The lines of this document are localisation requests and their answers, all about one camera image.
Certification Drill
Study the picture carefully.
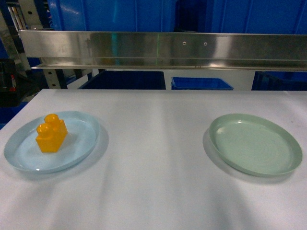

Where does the light green plastic plate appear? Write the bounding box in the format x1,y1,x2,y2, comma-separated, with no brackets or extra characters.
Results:
208,114,303,177

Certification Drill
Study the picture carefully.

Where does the small blue bin behind table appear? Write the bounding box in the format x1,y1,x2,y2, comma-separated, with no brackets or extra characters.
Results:
171,77,234,91

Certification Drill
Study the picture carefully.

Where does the stainless steel shelf rail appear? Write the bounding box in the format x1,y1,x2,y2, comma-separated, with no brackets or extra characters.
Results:
20,30,307,71

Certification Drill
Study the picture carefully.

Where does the yellow two-stud toy block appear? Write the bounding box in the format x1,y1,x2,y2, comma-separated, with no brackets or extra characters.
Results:
35,114,68,153

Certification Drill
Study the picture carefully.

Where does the light blue plastic plate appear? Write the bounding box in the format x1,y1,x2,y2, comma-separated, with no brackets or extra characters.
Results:
4,111,100,173

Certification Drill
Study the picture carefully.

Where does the dark blue bin behind table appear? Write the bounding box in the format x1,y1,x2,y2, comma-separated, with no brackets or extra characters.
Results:
79,70,166,90

